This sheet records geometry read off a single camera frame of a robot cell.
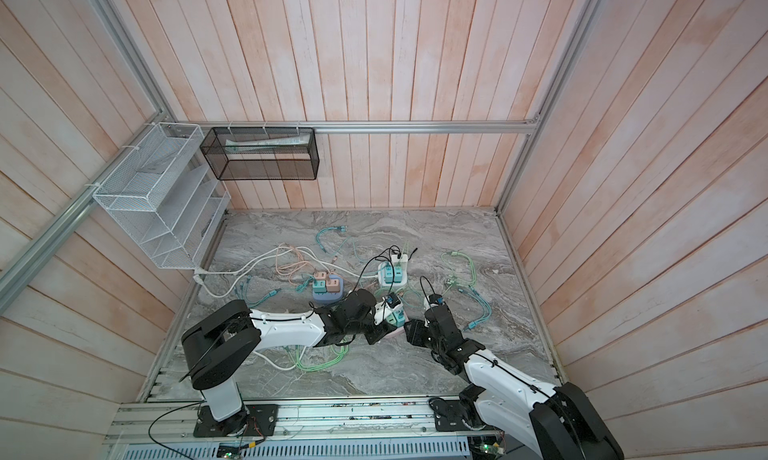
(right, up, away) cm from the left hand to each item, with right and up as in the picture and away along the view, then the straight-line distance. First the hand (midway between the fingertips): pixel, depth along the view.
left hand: (390, 327), depth 86 cm
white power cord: (-33, -9, -3) cm, 34 cm away
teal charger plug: (+2, +4, -2) cm, 5 cm away
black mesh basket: (-45, +56, +17) cm, 74 cm away
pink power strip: (+3, -3, +1) cm, 4 cm away
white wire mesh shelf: (-60, +35, -7) cm, 69 cm away
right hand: (+6, 0, +2) cm, 7 cm away
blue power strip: (-18, +8, +7) cm, 21 cm away
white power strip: (+1, +15, +8) cm, 17 cm away
